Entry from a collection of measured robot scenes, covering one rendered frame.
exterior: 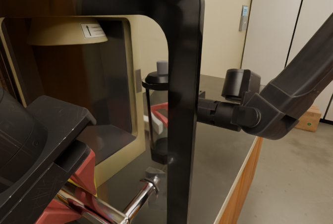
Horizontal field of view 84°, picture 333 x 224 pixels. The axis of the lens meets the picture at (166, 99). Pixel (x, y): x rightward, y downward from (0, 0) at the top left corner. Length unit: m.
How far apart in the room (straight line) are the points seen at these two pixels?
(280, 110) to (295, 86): 0.04
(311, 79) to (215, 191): 0.37
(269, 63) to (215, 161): 2.71
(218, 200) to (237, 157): 0.19
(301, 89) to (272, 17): 2.90
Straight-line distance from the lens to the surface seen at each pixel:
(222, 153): 0.69
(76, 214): 0.21
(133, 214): 0.20
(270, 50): 3.23
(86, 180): 0.18
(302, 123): 3.09
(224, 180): 0.60
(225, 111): 0.39
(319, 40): 0.36
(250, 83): 0.39
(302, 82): 0.34
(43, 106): 0.18
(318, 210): 2.06
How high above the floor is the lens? 1.36
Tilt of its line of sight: 23 degrees down
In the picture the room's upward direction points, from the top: straight up
